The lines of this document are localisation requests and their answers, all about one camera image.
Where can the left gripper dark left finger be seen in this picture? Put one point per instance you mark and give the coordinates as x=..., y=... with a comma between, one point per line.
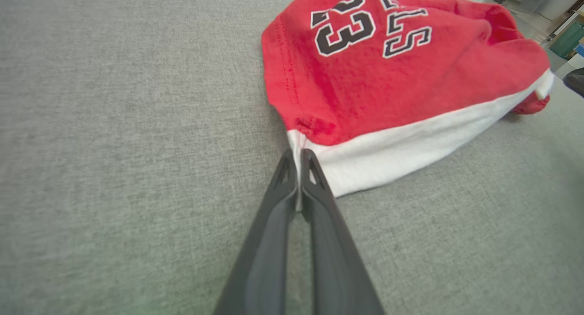
x=267, y=246

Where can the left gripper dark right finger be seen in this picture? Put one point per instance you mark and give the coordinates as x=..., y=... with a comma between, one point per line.
x=335, y=260

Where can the red and white jersey shirt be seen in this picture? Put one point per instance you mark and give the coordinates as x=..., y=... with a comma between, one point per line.
x=388, y=91

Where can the green cardboard box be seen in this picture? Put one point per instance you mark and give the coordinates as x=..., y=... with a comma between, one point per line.
x=569, y=39

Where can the grey fabric sofa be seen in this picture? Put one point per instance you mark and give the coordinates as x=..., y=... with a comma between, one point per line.
x=114, y=146

